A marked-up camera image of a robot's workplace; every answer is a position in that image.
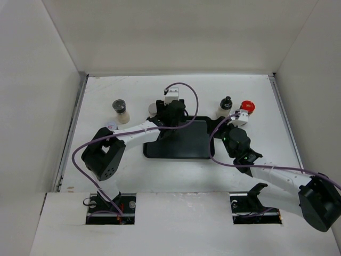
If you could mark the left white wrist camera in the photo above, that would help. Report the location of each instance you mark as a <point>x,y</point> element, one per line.
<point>171,94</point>

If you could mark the silver lid blue jar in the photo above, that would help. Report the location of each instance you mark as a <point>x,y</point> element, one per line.
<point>152,109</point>

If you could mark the grey lid salt shaker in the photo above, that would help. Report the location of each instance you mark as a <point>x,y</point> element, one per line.
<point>119,107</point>

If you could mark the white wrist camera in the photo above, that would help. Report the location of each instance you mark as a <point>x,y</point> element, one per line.
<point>241,117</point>
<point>171,94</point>

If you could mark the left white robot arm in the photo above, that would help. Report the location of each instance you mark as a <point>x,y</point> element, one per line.
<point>103,157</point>

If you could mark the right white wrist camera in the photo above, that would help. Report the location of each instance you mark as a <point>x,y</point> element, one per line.
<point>241,117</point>

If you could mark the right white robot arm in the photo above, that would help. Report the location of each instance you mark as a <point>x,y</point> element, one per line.
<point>310,195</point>

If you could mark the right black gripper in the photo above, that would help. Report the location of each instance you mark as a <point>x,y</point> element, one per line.
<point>222,125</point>

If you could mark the black cap white bottle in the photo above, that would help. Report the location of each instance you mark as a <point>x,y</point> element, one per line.
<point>225,107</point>

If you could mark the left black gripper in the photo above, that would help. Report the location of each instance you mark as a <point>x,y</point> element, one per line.
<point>162,108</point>

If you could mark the black plastic tray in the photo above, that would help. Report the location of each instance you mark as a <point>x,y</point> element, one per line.
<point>191,142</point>

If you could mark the red lid jar right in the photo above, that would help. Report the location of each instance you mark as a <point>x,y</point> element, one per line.
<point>247,106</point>

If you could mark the white lid spice jar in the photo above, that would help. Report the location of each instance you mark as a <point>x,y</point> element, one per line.
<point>112,125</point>

